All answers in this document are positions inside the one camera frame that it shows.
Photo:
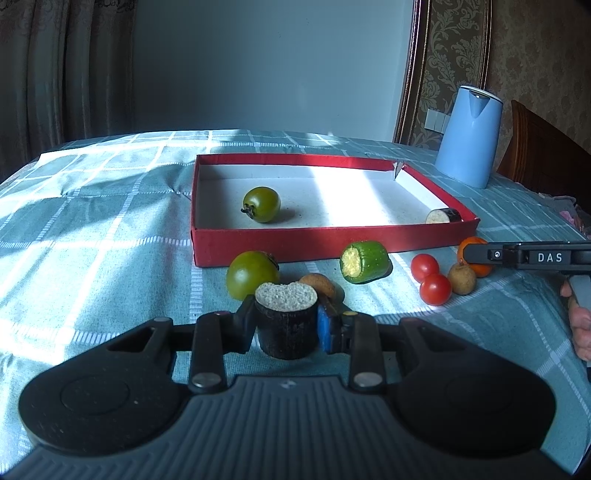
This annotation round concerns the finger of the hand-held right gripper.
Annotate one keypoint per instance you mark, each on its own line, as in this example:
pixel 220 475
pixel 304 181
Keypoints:
pixel 485 254

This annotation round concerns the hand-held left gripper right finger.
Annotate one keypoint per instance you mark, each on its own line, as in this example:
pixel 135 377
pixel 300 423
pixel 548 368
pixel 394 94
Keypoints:
pixel 325 328

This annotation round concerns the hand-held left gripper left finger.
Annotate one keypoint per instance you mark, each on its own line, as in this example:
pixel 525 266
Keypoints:
pixel 244 324

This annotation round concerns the orange tangerine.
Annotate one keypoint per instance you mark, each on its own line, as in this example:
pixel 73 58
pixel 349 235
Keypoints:
pixel 483 271

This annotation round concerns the dark eggplant piece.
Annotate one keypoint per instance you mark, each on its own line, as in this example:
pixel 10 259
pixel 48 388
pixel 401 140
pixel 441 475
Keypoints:
pixel 286 328

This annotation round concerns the brown oblong fruit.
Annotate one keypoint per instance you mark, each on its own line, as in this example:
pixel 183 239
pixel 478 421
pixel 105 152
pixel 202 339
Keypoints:
pixel 322 283

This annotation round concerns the large green tomato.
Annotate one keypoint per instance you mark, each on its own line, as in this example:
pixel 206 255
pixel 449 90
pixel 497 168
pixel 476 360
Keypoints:
pixel 247 276

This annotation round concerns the red tomato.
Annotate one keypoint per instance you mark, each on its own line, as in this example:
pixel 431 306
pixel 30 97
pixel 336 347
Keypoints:
pixel 436 290
pixel 424 266

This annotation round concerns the green cucumber piece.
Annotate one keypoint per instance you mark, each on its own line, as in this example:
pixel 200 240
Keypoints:
pixel 371 258

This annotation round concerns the red cardboard box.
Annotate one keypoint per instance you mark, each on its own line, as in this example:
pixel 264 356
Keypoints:
pixel 277 242

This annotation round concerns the person's right hand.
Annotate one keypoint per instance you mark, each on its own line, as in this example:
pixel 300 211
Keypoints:
pixel 582 332

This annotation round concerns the brown round fruit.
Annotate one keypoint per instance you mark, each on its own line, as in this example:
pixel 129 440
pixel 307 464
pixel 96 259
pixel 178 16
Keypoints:
pixel 461 279

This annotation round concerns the pink patterned item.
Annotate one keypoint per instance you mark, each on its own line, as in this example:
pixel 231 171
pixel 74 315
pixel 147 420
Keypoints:
pixel 577 217

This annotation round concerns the short eggplant slice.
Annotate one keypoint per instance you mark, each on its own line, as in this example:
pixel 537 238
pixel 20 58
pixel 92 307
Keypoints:
pixel 441 217

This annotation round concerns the wooden chair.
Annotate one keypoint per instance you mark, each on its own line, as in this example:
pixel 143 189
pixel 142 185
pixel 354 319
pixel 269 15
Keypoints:
pixel 545 147

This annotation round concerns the light blue kettle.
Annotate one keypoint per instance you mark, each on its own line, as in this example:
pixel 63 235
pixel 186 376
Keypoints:
pixel 466 143

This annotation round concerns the small green tomato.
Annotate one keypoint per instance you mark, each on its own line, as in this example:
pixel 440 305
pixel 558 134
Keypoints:
pixel 263 204

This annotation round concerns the teal checkered tablecloth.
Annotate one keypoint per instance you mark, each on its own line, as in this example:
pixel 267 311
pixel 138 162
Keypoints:
pixel 92 230

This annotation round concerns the patterned curtain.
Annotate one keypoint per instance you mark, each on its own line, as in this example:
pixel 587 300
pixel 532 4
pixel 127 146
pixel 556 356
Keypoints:
pixel 69 69

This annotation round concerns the white wall switch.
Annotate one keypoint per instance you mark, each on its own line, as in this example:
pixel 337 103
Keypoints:
pixel 437 119

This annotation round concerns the dark wooden wall frame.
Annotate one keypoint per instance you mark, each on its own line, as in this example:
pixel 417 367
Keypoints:
pixel 412 92

